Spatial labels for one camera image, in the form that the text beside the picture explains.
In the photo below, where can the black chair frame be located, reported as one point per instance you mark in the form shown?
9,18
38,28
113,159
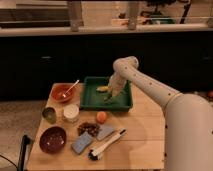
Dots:
26,142

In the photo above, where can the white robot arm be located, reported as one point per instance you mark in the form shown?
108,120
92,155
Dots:
188,118

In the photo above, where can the green metal cup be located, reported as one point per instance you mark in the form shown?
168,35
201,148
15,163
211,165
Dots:
49,114

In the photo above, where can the white black brush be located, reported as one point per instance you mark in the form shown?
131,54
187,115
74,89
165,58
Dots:
94,154

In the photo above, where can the yellow banana piece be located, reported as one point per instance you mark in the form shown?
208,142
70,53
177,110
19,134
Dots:
102,88

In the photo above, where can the grey blue cloth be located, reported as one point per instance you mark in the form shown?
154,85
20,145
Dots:
105,130

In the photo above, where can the white spoon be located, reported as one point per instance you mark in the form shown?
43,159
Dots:
71,88

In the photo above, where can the black cabinet counter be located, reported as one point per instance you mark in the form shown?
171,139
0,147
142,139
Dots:
33,59

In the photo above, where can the blue sponge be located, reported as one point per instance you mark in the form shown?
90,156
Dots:
82,142

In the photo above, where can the dark purple bowl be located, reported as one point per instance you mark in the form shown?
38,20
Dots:
53,140

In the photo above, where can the white lidded jar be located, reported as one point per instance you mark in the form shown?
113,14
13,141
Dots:
71,112

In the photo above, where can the orange fruit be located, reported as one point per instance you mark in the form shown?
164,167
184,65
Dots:
101,117

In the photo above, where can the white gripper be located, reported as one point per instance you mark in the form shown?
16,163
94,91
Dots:
116,84

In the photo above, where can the orange bowl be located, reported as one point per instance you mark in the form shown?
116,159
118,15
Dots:
61,94

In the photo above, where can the green plastic tray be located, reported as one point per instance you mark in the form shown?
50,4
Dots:
91,99

